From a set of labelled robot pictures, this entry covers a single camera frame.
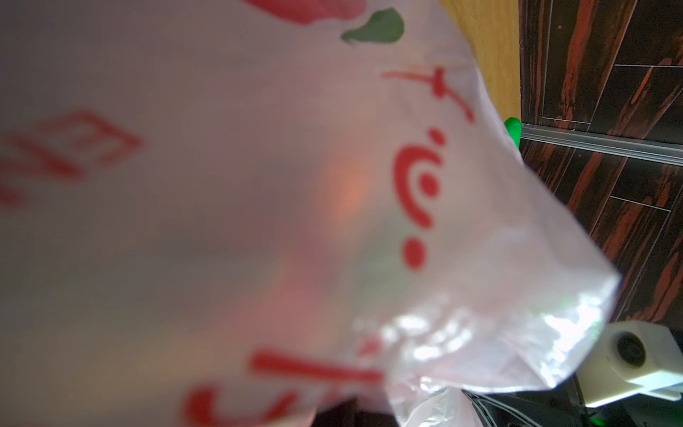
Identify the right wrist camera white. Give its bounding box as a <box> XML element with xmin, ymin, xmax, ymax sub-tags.
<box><xmin>576</xmin><ymin>320</ymin><xmax>682</xmax><ymax>408</ymax></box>

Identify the pink printed plastic bag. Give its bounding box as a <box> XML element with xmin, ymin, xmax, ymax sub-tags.
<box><xmin>1</xmin><ymin>1</ymin><xmax>620</xmax><ymax>426</ymax></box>

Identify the green plastic perforated basket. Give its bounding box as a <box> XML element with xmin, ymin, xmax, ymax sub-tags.
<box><xmin>504</xmin><ymin>117</ymin><xmax>522</xmax><ymax>149</ymax></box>

